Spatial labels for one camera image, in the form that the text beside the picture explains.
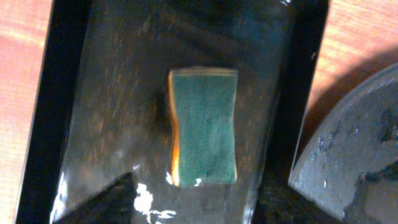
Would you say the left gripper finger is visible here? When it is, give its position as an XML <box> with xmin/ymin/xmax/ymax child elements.
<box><xmin>55</xmin><ymin>172</ymin><xmax>136</xmax><ymax>224</ymax></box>

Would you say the yellow green scrub sponge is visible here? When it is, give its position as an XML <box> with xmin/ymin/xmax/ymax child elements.
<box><xmin>168</xmin><ymin>67</ymin><xmax>238</xmax><ymax>187</ymax></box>

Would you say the black rectangular tray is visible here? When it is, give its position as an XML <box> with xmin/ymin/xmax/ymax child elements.
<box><xmin>15</xmin><ymin>1</ymin><xmax>329</xmax><ymax>223</ymax></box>

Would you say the black round tray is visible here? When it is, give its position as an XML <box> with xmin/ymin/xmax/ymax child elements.
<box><xmin>289</xmin><ymin>64</ymin><xmax>397</xmax><ymax>223</ymax></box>

